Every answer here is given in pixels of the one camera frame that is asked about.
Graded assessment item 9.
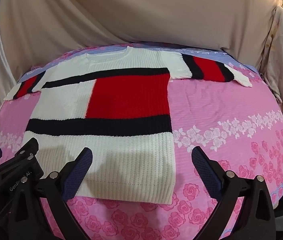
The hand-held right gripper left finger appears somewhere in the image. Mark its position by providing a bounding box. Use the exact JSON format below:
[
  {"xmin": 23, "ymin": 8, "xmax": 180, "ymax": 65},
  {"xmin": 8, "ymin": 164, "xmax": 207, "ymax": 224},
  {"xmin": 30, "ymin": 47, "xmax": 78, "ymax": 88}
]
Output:
[{"xmin": 9, "ymin": 148, "xmax": 93, "ymax": 240}]

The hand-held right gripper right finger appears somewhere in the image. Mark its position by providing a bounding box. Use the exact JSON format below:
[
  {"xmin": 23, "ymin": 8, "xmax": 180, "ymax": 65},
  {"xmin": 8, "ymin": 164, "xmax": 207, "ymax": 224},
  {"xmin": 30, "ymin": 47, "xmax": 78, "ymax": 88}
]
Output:
[{"xmin": 192, "ymin": 147, "xmax": 276, "ymax": 240}]

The white red navy knit sweater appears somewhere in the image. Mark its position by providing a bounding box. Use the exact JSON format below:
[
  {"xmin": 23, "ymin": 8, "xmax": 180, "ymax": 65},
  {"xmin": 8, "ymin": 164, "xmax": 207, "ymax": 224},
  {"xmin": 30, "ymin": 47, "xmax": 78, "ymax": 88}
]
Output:
[{"xmin": 4, "ymin": 45, "xmax": 253, "ymax": 204}]

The pink floral bed sheet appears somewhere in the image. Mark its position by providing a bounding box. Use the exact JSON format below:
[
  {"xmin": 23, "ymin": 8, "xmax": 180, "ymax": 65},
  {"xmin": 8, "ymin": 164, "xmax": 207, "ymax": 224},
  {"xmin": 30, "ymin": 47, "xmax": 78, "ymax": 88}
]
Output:
[{"xmin": 0, "ymin": 44, "xmax": 283, "ymax": 240}]

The pale floral hanging cloth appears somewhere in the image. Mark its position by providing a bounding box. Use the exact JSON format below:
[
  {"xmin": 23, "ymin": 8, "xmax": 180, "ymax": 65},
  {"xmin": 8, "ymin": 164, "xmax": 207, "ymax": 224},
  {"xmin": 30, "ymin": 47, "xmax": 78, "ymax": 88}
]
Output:
[{"xmin": 259, "ymin": 5, "xmax": 283, "ymax": 117}]

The beige backdrop cloth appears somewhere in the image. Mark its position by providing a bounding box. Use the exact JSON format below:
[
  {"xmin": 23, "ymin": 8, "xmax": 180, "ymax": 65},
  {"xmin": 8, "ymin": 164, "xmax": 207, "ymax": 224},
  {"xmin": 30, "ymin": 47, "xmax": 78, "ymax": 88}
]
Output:
[{"xmin": 0, "ymin": 0, "xmax": 282, "ymax": 63}]

